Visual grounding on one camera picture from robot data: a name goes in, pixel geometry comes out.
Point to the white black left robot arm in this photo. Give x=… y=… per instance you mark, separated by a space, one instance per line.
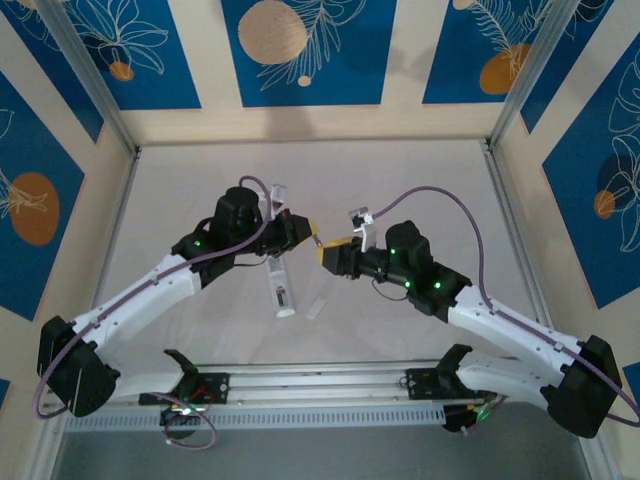
x=135 y=295

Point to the aluminium frame post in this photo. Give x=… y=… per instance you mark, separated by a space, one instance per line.
x=530 y=70
x=90 y=75

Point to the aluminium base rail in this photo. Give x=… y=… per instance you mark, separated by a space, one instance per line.
x=320 y=385

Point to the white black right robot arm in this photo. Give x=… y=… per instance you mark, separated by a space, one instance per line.
x=510 y=325

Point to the white battery cover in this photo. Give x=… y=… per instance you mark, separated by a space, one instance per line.
x=316 y=307

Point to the aluminium table side rail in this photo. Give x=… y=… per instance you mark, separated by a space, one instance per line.
x=117 y=220
x=505 y=210

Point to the white remote control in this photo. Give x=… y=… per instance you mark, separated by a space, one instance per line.
x=277 y=272

